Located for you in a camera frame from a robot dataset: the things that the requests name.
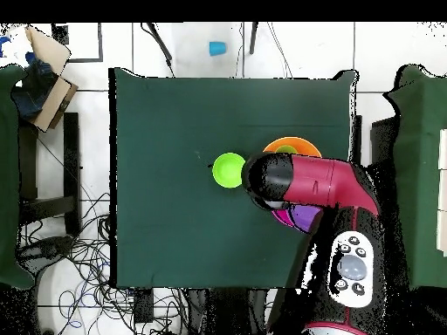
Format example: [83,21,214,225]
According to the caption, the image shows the small green bowl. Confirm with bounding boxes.
[211,152,247,189]

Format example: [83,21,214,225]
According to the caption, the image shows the large pink bowl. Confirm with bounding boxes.
[271,208,295,229]

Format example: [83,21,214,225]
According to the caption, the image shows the wide purple bowl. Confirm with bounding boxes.
[288,204,324,234]

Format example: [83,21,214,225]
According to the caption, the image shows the large orange bowl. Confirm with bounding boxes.
[262,136,322,159]

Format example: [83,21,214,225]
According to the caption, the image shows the blue cup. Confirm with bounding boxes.
[209,40,228,58]

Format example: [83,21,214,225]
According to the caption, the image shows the white box stack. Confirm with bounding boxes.
[436,127,447,258]

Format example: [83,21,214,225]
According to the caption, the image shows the dark green table cloth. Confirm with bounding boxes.
[108,66,359,290]

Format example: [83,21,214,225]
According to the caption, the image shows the black power adapter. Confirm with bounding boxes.
[133,288,155,325]

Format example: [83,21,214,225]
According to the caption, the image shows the black tripod leg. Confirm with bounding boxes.
[248,22,260,56]
[140,22,176,79]

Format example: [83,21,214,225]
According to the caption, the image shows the cardboard box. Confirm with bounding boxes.
[23,24,79,133]

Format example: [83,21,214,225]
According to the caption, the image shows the dark blue fabric bundle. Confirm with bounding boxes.
[11,51,58,120]

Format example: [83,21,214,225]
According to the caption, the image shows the green cloth covered table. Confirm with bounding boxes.
[0,64,36,291]
[382,64,447,289]

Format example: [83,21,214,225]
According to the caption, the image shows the tangle of black cables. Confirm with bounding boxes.
[18,191,186,335]

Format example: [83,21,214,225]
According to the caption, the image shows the black stool frame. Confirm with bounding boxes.
[18,111,82,238]
[350,114,397,168]

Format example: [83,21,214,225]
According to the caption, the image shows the black square frame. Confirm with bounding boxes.
[51,22,105,65]

